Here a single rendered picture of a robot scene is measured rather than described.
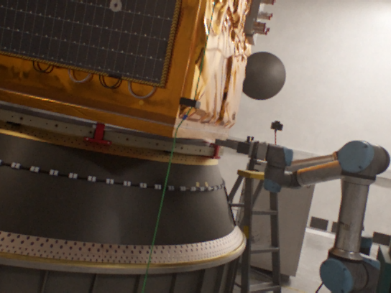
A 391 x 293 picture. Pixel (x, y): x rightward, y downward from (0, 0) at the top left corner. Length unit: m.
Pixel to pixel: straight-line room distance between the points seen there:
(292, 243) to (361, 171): 4.56
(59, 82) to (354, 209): 1.27
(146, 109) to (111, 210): 0.51
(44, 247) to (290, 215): 4.45
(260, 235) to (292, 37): 5.38
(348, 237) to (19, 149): 1.44
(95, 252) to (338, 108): 8.54
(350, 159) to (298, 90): 8.45
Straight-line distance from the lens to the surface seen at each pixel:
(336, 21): 10.37
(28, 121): 2.15
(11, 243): 2.01
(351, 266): 1.65
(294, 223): 6.07
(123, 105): 1.85
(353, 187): 1.63
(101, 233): 2.03
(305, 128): 9.99
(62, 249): 1.98
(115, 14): 1.88
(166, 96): 1.80
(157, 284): 2.15
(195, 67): 1.84
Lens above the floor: 1.83
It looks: 2 degrees down
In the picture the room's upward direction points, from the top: 12 degrees clockwise
